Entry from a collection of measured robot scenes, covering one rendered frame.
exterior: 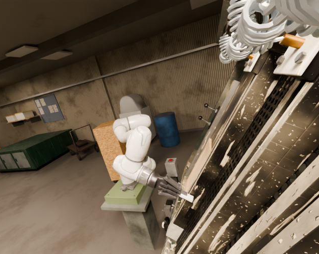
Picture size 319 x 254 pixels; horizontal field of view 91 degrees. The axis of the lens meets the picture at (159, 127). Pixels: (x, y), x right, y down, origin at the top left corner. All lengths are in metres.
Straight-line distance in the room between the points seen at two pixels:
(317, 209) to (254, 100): 0.49
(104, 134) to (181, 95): 2.88
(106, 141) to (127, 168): 2.37
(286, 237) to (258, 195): 0.17
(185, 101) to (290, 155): 4.79
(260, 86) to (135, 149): 0.57
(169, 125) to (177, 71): 1.75
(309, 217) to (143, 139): 0.62
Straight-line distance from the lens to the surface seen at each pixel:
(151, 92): 5.29
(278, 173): 0.40
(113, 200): 1.80
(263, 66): 0.67
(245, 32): 0.28
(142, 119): 1.31
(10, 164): 7.27
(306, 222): 0.25
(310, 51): 0.33
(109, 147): 3.20
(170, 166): 1.81
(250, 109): 0.68
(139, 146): 0.75
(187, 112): 5.17
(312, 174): 0.26
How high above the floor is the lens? 1.82
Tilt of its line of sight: 16 degrees down
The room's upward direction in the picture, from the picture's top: 14 degrees counter-clockwise
